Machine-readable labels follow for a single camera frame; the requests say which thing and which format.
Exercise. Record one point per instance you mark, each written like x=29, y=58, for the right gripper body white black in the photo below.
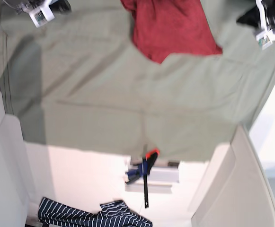
x=40, y=11

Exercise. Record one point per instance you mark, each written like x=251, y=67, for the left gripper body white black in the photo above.
x=262, y=18

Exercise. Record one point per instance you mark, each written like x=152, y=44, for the red T-shirt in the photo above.
x=164, y=27

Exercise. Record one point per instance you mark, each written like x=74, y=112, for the navy striped shirt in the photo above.
x=113, y=214

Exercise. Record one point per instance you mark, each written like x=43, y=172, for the green table cloth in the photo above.
x=80, y=82

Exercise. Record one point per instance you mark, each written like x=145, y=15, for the white partition panel left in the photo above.
x=14, y=197

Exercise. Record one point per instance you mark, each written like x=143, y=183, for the white partition panel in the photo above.
x=234, y=190
x=14, y=197

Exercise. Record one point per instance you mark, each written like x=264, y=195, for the white partition panel right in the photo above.
x=234, y=190

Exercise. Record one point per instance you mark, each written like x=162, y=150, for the blue black bar clamp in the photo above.
x=143, y=171

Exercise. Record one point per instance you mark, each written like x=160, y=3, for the aluminium table frame rail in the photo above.
x=163, y=176

